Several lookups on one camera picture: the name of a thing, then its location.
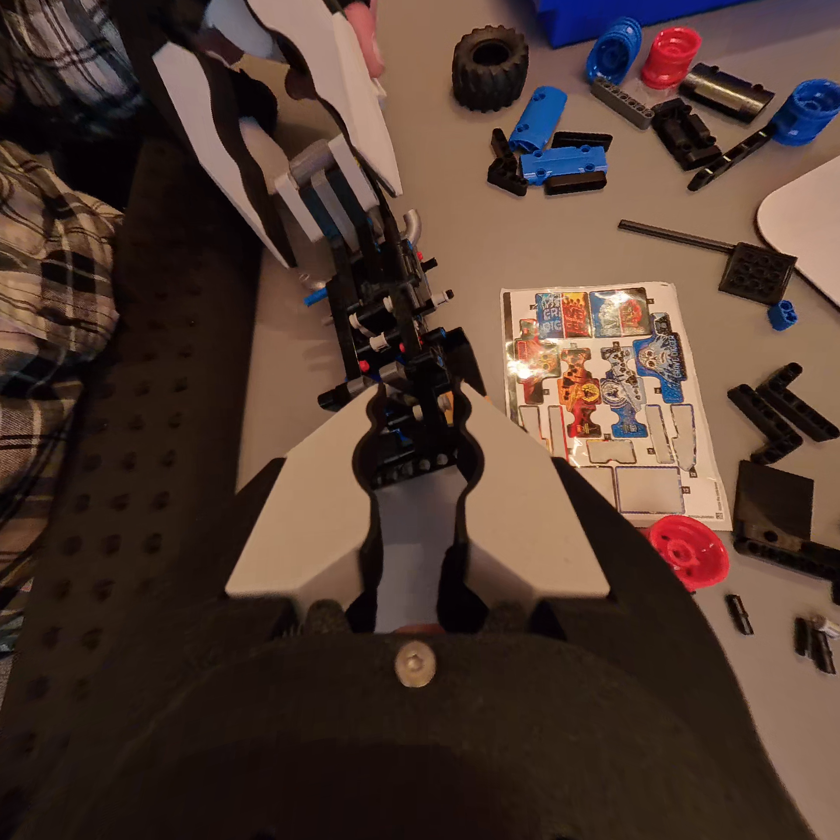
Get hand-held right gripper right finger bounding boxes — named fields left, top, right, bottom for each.
left=436, top=386, right=613, bottom=634

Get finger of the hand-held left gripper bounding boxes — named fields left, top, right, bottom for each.
left=249, top=0, right=404, bottom=198
left=153, top=46, right=299, bottom=270

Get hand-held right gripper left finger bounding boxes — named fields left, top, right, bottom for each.
left=224, top=386, right=385, bottom=634

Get toy car chassis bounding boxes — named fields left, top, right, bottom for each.
left=274, top=138, right=490, bottom=490

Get grey desk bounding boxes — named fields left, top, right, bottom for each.
left=236, top=0, right=840, bottom=840

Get black toy tire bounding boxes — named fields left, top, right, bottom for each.
left=450, top=24, right=531, bottom=114

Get red toy wheel hub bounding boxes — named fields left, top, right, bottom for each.
left=645, top=514, right=731, bottom=593
left=640, top=25, right=704, bottom=91

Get black perforated pad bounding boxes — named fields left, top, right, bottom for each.
left=0, top=131, right=263, bottom=840

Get colourful sticker sheet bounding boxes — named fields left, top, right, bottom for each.
left=500, top=281, right=734, bottom=532

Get black small angled beam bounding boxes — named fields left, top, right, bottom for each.
left=486, top=126, right=530, bottom=198

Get blue curved toy panel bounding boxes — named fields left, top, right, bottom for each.
left=507, top=85, right=569, bottom=153

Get blue flat toy panel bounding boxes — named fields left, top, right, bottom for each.
left=517, top=144, right=609, bottom=185

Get black angled toy panel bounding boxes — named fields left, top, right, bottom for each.
left=730, top=459, right=840, bottom=581

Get blue tagged storage bin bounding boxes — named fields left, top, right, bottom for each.
left=533, top=0, right=756, bottom=51

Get small black curved panel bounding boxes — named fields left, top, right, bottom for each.
left=542, top=171, right=609, bottom=197

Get blue toy wheel hub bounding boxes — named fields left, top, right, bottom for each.
left=585, top=16, right=645, bottom=88
left=768, top=77, right=840, bottom=147

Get grey toy beam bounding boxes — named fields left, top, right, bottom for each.
left=589, top=75, right=656, bottom=131

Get small grey black pins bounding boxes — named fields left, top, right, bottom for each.
left=793, top=612, right=840, bottom=677

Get black square grid plate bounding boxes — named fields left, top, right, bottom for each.
left=717, top=241, right=799, bottom=305

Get black curved toy panel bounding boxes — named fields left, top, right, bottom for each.
left=678, top=62, right=777, bottom=124

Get black long toy beam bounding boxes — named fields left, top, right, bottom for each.
left=686, top=126, right=777, bottom=193

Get black toy frame piece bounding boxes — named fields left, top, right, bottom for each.
left=648, top=97, right=724, bottom=173

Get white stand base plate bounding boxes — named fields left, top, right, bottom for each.
left=756, top=154, right=840, bottom=307

